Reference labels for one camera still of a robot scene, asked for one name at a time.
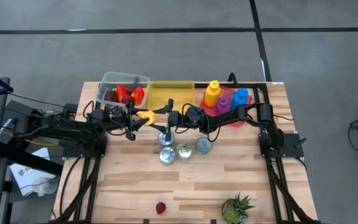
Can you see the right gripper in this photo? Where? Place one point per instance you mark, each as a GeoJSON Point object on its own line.
{"type": "Point", "coordinates": [177, 119]}

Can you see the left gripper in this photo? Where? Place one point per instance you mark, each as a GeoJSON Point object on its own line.
{"type": "Point", "coordinates": [127, 116]}

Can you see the yellow lumpy fruit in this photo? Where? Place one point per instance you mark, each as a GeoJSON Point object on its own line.
{"type": "Point", "coordinates": [149, 117]}

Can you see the red orange pepper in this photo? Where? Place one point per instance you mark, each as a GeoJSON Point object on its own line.
{"type": "Point", "coordinates": [139, 96]}
{"type": "Point", "coordinates": [121, 92]}

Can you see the silver tin can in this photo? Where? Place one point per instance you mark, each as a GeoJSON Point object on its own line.
{"type": "Point", "coordinates": [160, 140]}
{"type": "Point", "coordinates": [184, 151]}
{"type": "Point", "coordinates": [204, 145]}
{"type": "Point", "coordinates": [167, 155]}

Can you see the dark maroon fruit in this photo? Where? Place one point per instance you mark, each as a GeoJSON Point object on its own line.
{"type": "Point", "coordinates": [110, 96]}

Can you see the yellow squeeze bottle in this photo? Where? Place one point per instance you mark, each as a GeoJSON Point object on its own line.
{"type": "Point", "coordinates": [212, 95]}

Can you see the purple squeeze bottle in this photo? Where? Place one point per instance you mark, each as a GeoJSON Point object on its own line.
{"type": "Point", "coordinates": [222, 105]}

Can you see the blue squeeze bottle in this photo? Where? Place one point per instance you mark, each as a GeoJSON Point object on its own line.
{"type": "Point", "coordinates": [238, 98]}

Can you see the dark red strawberry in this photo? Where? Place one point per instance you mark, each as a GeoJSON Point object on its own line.
{"type": "Point", "coordinates": [160, 208]}

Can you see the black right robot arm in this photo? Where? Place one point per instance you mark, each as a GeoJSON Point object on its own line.
{"type": "Point", "coordinates": [228, 116]}

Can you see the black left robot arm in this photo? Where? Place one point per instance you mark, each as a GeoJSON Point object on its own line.
{"type": "Point", "coordinates": [67, 124]}

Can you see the yellow plastic bin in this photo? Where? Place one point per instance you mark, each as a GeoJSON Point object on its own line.
{"type": "Point", "coordinates": [179, 93]}

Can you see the red plastic bin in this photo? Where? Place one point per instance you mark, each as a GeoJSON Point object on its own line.
{"type": "Point", "coordinates": [204, 107]}

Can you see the clear plastic bin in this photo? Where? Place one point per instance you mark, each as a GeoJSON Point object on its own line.
{"type": "Point", "coordinates": [104, 79]}

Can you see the clear plastic cup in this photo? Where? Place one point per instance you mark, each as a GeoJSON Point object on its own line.
{"type": "Point", "coordinates": [45, 186]}

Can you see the potted succulent plant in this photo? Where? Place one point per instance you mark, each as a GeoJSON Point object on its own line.
{"type": "Point", "coordinates": [235, 210]}

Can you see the white sticker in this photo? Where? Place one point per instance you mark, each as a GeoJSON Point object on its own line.
{"type": "Point", "coordinates": [278, 82]}

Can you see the white printed paper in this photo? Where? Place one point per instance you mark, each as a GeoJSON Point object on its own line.
{"type": "Point", "coordinates": [26, 174]}

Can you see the black box white lettering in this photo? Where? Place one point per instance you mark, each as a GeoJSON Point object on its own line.
{"type": "Point", "coordinates": [6, 127]}

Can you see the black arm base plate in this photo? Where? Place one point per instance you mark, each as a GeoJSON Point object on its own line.
{"type": "Point", "coordinates": [79, 152]}
{"type": "Point", "coordinates": [294, 149]}

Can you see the black aluminium table frame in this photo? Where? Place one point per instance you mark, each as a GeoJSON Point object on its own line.
{"type": "Point", "coordinates": [261, 85]}

